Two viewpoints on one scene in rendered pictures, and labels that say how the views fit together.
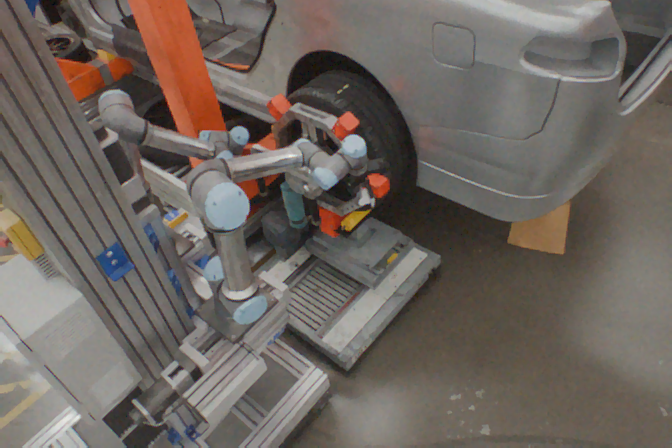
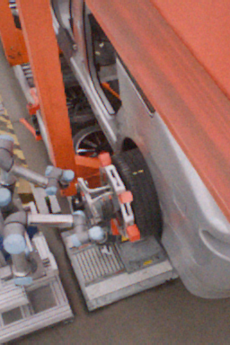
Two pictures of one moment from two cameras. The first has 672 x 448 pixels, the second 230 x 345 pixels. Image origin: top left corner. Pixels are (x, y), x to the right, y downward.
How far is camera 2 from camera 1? 140 cm
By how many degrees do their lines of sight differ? 21
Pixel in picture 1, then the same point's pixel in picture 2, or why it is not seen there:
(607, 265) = not seen: outside the picture
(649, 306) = not seen: outside the picture
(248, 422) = (22, 314)
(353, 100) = (138, 182)
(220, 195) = (11, 240)
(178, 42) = (54, 111)
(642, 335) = not seen: outside the picture
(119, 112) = (0, 154)
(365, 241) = (137, 245)
